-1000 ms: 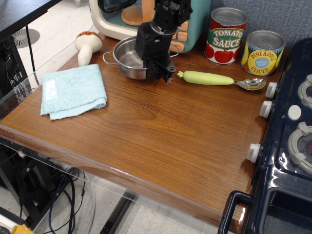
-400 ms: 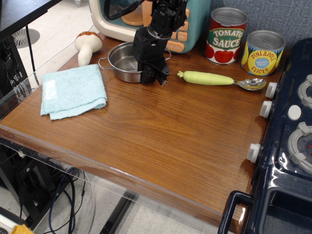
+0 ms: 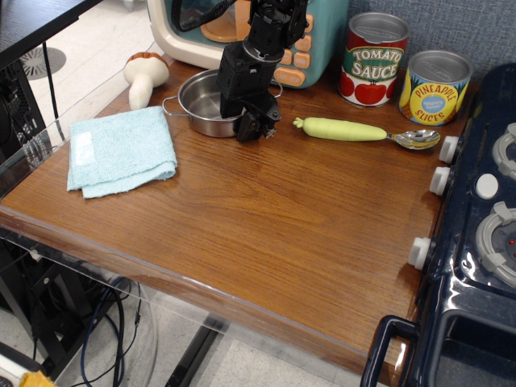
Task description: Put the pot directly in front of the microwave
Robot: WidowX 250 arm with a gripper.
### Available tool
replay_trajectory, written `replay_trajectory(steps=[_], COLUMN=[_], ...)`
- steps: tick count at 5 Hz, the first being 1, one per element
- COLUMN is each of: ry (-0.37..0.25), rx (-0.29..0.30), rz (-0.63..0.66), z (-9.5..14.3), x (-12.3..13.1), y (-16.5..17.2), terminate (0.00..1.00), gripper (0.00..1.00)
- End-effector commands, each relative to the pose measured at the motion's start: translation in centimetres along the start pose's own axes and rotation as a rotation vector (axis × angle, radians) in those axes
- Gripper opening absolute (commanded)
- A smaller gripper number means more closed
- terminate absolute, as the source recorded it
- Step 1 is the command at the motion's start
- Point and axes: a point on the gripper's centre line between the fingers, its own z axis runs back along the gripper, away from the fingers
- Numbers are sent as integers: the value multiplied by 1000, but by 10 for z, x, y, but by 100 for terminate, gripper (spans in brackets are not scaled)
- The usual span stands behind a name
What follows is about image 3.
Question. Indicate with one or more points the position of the orange toy plate in microwave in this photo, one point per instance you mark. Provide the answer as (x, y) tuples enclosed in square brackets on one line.
[(221, 30)]

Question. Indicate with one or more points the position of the light blue folded cloth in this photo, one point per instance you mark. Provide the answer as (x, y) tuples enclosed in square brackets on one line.
[(120, 152)]

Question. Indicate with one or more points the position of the white stove knob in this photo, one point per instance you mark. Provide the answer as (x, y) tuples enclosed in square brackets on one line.
[(448, 149), (418, 252), (439, 180)]

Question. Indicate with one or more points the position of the toy microwave oven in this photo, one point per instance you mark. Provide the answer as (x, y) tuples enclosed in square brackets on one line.
[(302, 64)]

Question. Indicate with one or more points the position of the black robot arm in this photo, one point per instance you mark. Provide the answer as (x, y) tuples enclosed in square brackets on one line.
[(276, 25)]

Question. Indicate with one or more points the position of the spoon with green carrot handle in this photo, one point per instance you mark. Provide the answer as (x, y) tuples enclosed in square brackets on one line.
[(358, 132)]

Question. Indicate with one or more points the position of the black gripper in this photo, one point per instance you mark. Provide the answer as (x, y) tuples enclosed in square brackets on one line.
[(244, 76)]

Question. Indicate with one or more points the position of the dark blue toy stove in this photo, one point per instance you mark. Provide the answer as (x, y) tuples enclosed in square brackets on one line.
[(464, 331)]

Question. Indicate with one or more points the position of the black desk top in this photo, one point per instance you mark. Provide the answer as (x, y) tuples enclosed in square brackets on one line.
[(27, 24)]

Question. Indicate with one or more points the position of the small stainless steel pan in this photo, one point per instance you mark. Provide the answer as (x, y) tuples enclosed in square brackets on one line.
[(199, 99)]

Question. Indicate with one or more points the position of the pineapple slices can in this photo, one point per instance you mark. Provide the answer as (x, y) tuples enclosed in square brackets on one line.
[(435, 84)]

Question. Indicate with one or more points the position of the plush mushroom toy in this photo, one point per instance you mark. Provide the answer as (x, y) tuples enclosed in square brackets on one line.
[(144, 71)]

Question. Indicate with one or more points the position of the black table leg frame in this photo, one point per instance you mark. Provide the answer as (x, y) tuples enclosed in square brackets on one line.
[(195, 353)]

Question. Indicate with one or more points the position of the tomato sauce can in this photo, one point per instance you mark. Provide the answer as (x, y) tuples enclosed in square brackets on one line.
[(376, 45)]

